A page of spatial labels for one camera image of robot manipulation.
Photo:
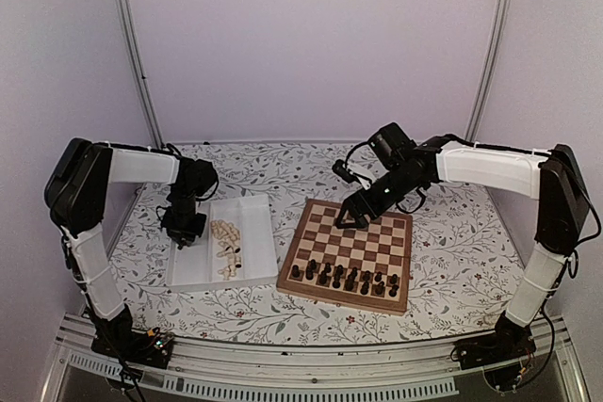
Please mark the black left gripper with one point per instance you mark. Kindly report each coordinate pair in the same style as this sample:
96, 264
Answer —
189, 234

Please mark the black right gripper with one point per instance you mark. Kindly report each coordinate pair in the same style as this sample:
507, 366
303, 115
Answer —
353, 204

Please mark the wooden chess board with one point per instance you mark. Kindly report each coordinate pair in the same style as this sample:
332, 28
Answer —
383, 246

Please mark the white plastic compartment tray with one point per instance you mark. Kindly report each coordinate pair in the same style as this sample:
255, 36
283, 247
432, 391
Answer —
195, 268

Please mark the dark knight chess piece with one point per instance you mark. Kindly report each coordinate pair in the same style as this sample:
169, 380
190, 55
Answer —
378, 290

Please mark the dark rook chess piece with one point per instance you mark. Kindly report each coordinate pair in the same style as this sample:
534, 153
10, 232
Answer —
394, 290

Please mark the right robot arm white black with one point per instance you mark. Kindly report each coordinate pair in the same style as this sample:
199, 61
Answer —
551, 177

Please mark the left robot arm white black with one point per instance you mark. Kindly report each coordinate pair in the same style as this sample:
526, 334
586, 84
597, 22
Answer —
76, 196

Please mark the pile of light chess pieces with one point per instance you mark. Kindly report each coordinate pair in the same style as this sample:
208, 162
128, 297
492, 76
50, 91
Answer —
228, 237

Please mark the floral patterned table cloth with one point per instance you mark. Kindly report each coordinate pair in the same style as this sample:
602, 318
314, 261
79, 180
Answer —
464, 267

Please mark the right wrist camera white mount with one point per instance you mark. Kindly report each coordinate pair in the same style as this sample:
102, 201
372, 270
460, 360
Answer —
353, 173

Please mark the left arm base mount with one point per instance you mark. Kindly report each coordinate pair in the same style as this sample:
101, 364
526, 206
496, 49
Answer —
116, 338

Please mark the front aluminium rail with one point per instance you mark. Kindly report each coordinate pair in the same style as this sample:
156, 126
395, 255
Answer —
219, 371

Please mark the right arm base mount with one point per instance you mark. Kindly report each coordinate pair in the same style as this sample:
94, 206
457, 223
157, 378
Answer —
507, 342

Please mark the left aluminium frame post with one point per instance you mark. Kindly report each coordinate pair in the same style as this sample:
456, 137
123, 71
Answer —
139, 74

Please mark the aluminium frame post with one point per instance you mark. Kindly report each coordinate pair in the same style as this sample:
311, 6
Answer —
139, 74
501, 13

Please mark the right aluminium frame post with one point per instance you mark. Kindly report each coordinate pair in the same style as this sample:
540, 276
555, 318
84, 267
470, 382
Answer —
501, 13

